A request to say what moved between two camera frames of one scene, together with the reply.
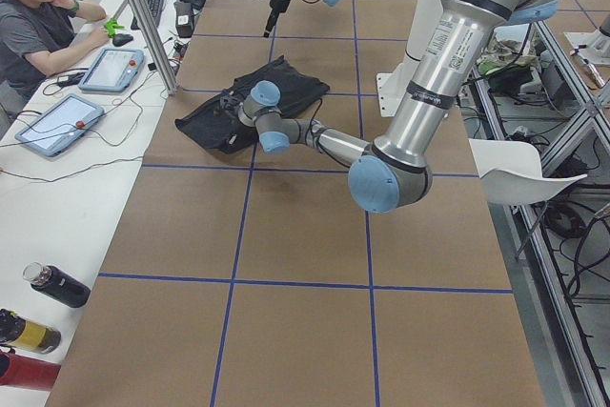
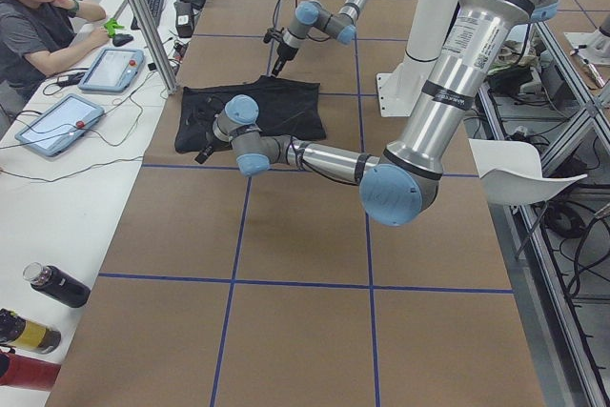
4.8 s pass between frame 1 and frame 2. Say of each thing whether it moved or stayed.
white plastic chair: stayed
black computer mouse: stayed
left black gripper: moved
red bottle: stayed
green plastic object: stayed
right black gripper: moved
